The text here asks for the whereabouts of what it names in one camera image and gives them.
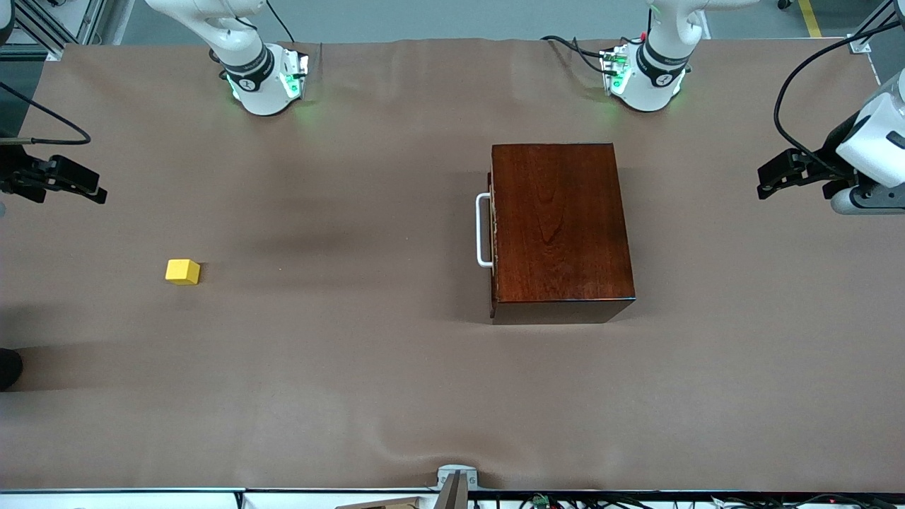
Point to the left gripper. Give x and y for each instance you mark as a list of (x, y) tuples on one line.
[(832, 157)]

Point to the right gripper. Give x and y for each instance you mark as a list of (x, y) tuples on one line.
[(15, 172)]

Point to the yellow block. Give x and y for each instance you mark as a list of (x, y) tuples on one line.
[(182, 273)]

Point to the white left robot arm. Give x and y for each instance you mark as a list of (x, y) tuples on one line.
[(654, 78)]

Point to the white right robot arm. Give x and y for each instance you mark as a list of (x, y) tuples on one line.
[(254, 85)]

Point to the aluminium corner profile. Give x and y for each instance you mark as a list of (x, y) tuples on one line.
[(861, 44)]

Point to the dark brown wooden cabinet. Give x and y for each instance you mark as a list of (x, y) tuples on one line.
[(551, 233)]

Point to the brown table cover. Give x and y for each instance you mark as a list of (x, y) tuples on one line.
[(283, 353)]

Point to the light wooden board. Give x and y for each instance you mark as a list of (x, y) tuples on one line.
[(389, 504)]

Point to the aluminium frame structure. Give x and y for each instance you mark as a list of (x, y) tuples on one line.
[(90, 18)]

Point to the grey metal clamp bracket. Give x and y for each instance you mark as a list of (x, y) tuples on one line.
[(456, 477)]

